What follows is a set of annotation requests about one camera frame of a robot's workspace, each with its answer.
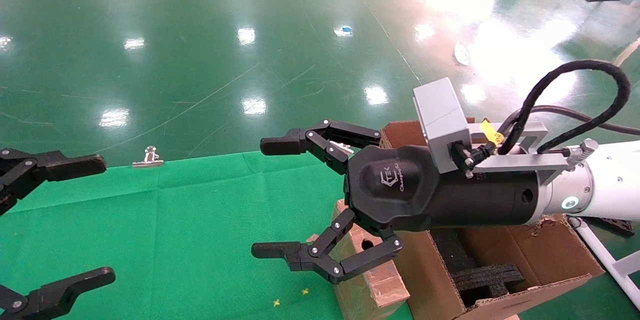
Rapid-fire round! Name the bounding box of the black foam block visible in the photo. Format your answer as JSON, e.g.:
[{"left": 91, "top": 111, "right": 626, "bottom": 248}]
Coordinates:
[{"left": 451, "top": 264, "right": 526, "bottom": 306}]

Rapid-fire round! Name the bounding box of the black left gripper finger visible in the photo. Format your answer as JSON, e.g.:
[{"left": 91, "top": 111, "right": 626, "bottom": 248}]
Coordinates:
[
  {"left": 0, "top": 149, "right": 107, "bottom": 215},
  {"left": 0, "top": 267, "right": 116, "bottom": 320}
]

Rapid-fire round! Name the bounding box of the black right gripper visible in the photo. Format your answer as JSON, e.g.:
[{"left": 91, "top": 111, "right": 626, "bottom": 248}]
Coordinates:
[{"left": 251, "top": 120, "right": 543, "bottom": 284}]

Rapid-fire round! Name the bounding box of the green table cloth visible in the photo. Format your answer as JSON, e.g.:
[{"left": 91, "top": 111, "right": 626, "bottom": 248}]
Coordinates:
[{"left": 0, "top": 151, "right": 413, "bottom": 320}]

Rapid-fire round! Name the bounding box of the thick black braided cable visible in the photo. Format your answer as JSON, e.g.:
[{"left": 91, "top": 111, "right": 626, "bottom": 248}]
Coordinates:
[{"left": 497, "top": 60, "right": 632, "bottom": 156}]

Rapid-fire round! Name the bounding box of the yellow cable tag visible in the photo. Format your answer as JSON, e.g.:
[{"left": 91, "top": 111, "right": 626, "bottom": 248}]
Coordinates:
[{"left": 480, "top": 119, "right": 505, "bottom": 144}]

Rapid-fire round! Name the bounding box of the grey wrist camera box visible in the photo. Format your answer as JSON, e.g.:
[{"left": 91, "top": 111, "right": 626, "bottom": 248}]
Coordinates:
[{"left": 413, "top": 78, "right": 473, "bottom": 174}]

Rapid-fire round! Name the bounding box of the small cardboard box with hole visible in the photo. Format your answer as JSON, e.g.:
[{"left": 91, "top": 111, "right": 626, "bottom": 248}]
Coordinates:
[{"left": 332, "top": 199, "right": 411, "bottom": 320}]

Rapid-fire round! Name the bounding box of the white floor paper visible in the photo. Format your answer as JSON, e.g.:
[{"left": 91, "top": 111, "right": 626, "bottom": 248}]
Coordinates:
[{"left": 453, "top": 41, "right": 471, "bottom": 66}]

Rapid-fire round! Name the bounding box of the large open cardboard carton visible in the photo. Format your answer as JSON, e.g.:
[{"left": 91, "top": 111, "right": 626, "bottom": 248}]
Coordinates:
[{"left": 380, "top": 120, "right": 606, "bottom": 320}]

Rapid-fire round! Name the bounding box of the silver cable connector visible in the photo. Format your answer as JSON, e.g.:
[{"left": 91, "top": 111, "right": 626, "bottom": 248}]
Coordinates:
[{"left": 567, "top": 139, "right": 599, "bottom": 163}]

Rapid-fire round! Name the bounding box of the white pipe frame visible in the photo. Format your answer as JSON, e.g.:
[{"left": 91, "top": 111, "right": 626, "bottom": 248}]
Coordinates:
[{"left": 567, "top": 216, "right": 640, "bottom": 310}]

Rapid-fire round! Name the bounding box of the thin black cable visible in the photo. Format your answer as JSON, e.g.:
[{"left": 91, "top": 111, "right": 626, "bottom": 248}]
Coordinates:
[{"left": 500, "top": 104, "right": 640, "bottom": 136}]

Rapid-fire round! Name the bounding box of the grey metal camera bracket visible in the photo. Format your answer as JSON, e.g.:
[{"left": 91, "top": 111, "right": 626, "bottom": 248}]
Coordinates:
[{"left": 467, "top": 121, "right": 573, "bottom": 185}]

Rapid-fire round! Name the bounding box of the black plastic grid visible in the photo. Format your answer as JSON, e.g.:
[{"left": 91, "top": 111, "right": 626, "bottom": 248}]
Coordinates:
[{"left": 597, "top": 217, "right": 636, "bottom": 236}]

